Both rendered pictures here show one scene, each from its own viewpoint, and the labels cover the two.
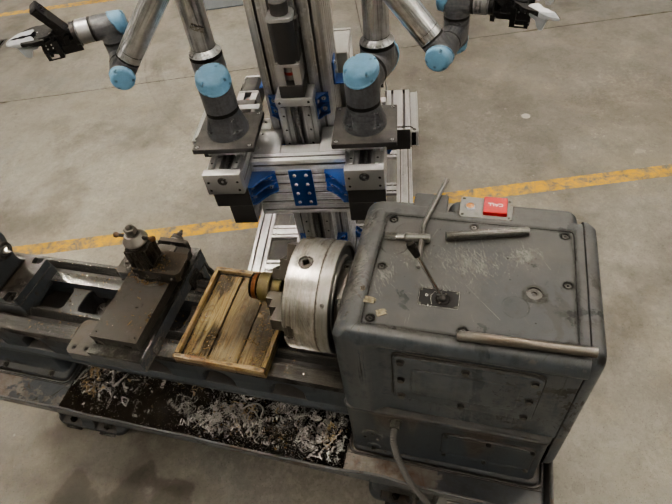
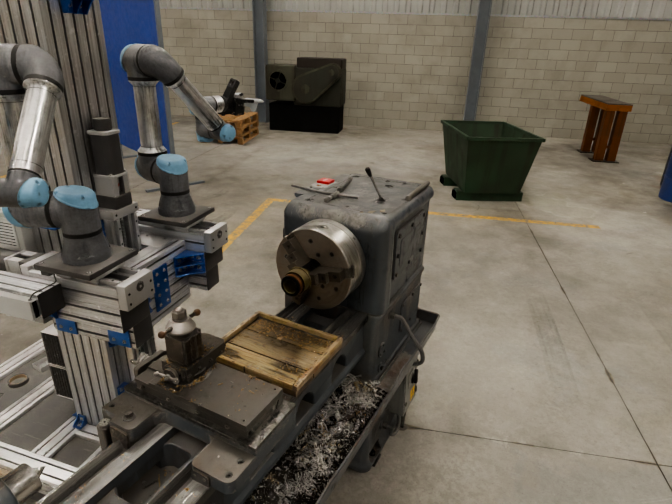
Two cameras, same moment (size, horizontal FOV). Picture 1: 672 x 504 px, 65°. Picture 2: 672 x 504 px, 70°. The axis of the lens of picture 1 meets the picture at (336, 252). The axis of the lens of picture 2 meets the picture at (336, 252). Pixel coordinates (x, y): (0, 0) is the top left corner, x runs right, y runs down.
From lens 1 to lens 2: 1.84 m
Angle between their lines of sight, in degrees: 69
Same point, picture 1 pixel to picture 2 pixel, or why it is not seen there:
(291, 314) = (349, 254)
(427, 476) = (403, 357)
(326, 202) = (175, 295)
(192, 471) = not seen: outside the picture
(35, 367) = not seen: outside the picture
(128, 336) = (269, 393)
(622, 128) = not seen: hidden behind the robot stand
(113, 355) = (274, 424)
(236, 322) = (278, 351)
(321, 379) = (355, 323)
